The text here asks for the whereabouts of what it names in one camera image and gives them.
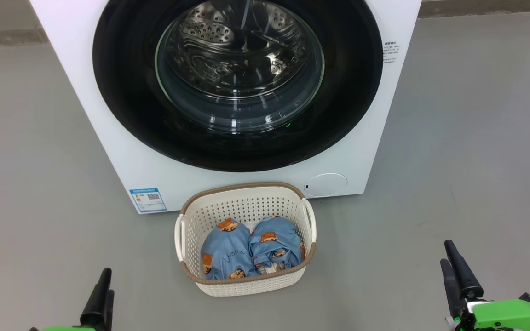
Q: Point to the small printed text label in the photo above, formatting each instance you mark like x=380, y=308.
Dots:
x=391, y=51

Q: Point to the cream perforated laundry basket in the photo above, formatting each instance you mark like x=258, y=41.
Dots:
x=246, y=202

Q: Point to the round white filter cover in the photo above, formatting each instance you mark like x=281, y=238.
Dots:
x=325, y=185

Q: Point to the blue bear print garment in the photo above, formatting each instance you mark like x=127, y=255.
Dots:
x=279, y=241
x=226, y=253

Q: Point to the black round glass washer door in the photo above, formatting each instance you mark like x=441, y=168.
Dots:
x=122, y=92

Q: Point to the blue energy label sticker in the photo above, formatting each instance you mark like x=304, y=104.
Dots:
x=148, y=200

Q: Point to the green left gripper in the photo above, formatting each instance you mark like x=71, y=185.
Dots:
x=62, y=328

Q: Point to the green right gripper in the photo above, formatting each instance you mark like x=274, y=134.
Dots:
x=509, y=317

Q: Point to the white front-load washing machine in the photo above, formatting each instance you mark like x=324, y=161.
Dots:
x=85, y=92

